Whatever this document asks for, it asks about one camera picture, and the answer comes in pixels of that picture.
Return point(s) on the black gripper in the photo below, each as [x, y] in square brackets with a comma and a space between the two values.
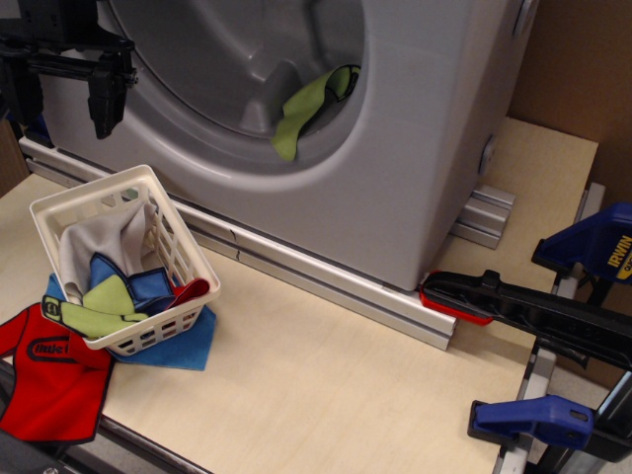
[109, 77]

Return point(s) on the light green cloth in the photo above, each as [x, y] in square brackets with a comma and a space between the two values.
[303, 106]

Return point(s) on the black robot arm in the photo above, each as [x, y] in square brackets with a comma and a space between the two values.
[54, 20]

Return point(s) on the white plastic laundry basket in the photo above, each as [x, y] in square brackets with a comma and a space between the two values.
[160, 327]

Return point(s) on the grey toy washing machine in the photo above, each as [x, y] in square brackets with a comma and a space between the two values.
[378, 179]

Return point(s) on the grey cloth in basket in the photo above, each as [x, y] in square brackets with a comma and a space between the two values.
[119, 236]

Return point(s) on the blue cloth in basket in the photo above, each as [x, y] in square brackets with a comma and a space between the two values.
[149, 291]

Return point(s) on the green cloth in basket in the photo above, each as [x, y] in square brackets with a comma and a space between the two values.
[105, 309]

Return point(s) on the red cloth in basket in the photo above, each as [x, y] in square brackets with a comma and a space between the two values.
[195, 289]

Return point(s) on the blue cloth under basket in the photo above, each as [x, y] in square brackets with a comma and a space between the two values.
[188, 350]

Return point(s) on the red shirt with logo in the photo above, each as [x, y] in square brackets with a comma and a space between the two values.
[61, 385]

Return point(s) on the short aluminium extrusion block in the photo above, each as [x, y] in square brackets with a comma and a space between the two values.
[484, 216]

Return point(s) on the blue Irwin clamp upper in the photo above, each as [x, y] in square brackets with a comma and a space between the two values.
[601, 243]

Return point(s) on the black red bar clamp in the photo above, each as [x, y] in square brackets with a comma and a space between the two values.
[561, 325]

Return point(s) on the blue clamp lower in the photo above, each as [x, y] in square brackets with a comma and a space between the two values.
[552, 419]

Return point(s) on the aluminium extrusion rail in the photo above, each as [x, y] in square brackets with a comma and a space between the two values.
[179, 232]

